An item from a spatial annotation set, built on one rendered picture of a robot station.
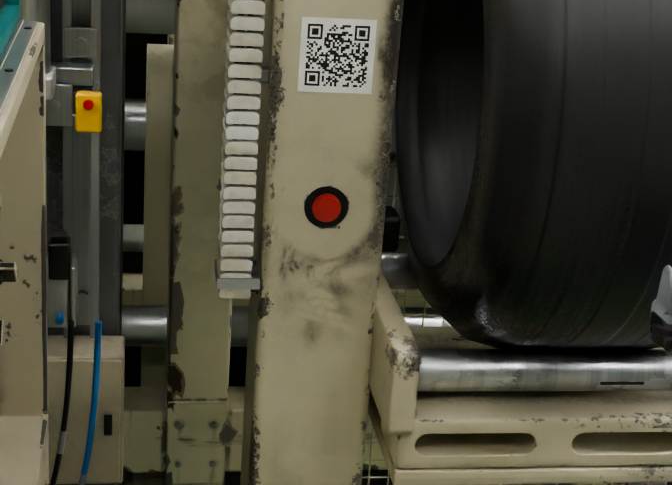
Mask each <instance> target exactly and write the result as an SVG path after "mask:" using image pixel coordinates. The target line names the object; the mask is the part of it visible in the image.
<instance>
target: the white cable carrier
mask: <svg viewBox="0 0 672 485"><path fill-rule="evenodd" d="M228 4H229V7H230V9H229V10H228V12H227V20H228V22H229V25H228V27H227V36H228V39H229V40H228V41H227V42H226V51H227V54H228V55H227V56H226V58H225V66H226V69H227V71H226V72H225V83H226V87H225V89H224V96H225V100H226V101H225V102H224V104H223V111H224V115H225V116H224V117H223V128H224V131H223V134H222V140H223V146H222V151H221V153H222V159H223V160H222V162H221V171H222V176H221V187H222V189H221V191H220V199H221V203H220V205H219V213H220V219H219V228H220V231H219V234H218V239H219V246H218V257H219V258H218V260H217V269H218V276H219V278H259V269H258V266H252V258H251V257H252V256H253V245H252V242H253V239H254V232H253V227H254V216H253V214H254V213H255V202H254V199H255V198H256V188H255V184H256V172H255V170H256V169H257V158H256V155H257V154H258V144H257V139H258V134H259V130H258V127H257V125H258V124H259V113H258V109H260V98H259V95H258V94H260V93H261V83H260V82H263V83H269V71H270V70H269V67H268V66H261V65H260V63H261V62H262V58H263V53H262V50H261V48H260V47H262V46H263V43H264V37H263V34H262V32H261V31H263V30H264V19H263V17H262V15H264V14H265V3H264V1H263V0H228ZM218 293H219V297H220V298H243V299H248V298H250V297H251V291H250V289H218Z"/></svg>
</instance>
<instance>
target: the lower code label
mask: <svg viewBox="0 0 672 485"><path fill-rule="evenodd" d="M376 29H377V20H364V19H341V18H319V17H302V27H301V43H300V60H299V76H298V91H300V92H328V93H357V94H371V91H372V78H373V66H374V54H375V41H376Z"/></svg>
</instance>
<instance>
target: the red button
mask: <svg viewBox="0 0 672 485"><path fill-rule="evenodd" d="M340 211H341V204H340V202H339V200H338V198H337V197H336V196H334V195H332V194H329V193H324V194H321V195H319V196H317V197H316V198H315V199H314V201H313V203H312V212H313V214H314V216H315V217H316V218H317V219H318V220H319V221H322V222H330V221H333V220H335V219H336V218H337V217H338V216H339V214H340Z"/></svg>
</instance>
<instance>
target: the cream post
mask: <svg viewBox="0 0 672 485"><path fill-rule="evenodd" d="M264 3H265V14H264V30H263V37H264V43H263V46H262V53H263V58H262V62H261V66H268V67H269V70H270V71H269V83H263V82H260V83H261V93H260V109H259V124H258V130H259V134H258V139H257V144H258V154H257V169H256V184H255V188H256V198H255V199H254V202H255V213H254V227H253V232H254V239H253V242H252V245H253V256H252V259H253V257H254V255H255V257H256V266H258V269H259V278H260V290H258V294H256V292H251V297H250V298H249V318H248V338H247V358H246V378H245V398H244V417H243V437H242V457H241V477H240V485H361V484H362V472H363V461H364V450H365V438H366V427H367V415H368V404H369V393H370V387H369V384H368V380H369V368H370V355H371V343H372V333H373V322H374V311H375V307H376V305H377V302H378V290H379V279H380V267H381V256H382V245H383V233H384V222H385V210H386V199H387V188H388V176H389V165H390V154H391V142H392V118H393V109H394V103H395V96H396V85H397V74H398V62H399V51H400V40H401V28H402V17H403V5H404V0H264ZM302 17H319V18H341V19H364V20H377V29H376V41H375V54H374V66H373V78H372V91H371V94H357V93H328V92H300V91H298V76H299V60H300V43H301V27H302ZM324 193H329V194H332V195H334V196H336V197H337V198H338V200H339V202H340V204H341V211H340V214H339V216H338V217H337V218H336V219H335V220H333V221H330V222H322V221H319V220H318V219H317V218H316V217H315V216H314V214H313V212H312V203H313V201H314V199H315V198H316V197H317V196H319V195H321V194H324Z"/></svg>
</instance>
